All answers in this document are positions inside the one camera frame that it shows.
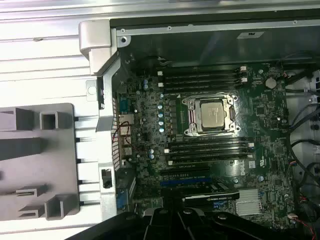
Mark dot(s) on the silver CPU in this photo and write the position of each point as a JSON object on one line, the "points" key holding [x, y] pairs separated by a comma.
{"points": [[215, 115]]}

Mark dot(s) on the black RAM slot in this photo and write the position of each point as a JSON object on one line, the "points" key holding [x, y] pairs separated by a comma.
{"points": [[200, 80], [200, 74], [210, 151], [210, 145], [210, 156], [210, 161], [200, 86], [200, 68]]}

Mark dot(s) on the black expansion slot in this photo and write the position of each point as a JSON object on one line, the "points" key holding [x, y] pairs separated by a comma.
{"points": [[185, 171]]}

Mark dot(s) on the metal socket cover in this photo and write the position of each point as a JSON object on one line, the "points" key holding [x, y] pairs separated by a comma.
{"points": [[193, 117]]}

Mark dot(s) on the green motherboard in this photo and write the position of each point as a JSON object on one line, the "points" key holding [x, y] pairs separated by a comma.
{"points": [[272, 125]]}

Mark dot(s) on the blue expansion slot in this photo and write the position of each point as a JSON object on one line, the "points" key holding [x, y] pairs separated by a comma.
{"points": [[185, 182]]}

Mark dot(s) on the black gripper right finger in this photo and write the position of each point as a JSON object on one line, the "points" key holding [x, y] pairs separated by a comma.
{"points": [[200, 225]]}

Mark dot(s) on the silver coin battery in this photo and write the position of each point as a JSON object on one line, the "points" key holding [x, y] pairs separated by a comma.
{"points": [[271, 82]]}

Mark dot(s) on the black graphics card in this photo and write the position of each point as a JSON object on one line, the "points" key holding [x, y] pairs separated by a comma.
{"points": [[212, 196]]}

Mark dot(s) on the grey parts rack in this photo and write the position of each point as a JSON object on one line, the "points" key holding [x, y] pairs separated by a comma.
{"points": [[60, 155]]}

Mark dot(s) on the black PC case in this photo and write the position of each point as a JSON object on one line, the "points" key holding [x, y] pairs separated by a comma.
{"points": [[200, 47]]}

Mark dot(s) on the silver finned heatsink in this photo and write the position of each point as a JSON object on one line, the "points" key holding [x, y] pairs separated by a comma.
{"points": [[248, 202]]}

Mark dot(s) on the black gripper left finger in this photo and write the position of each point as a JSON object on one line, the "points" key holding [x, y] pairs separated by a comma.
{"points": [[160, 225]]}

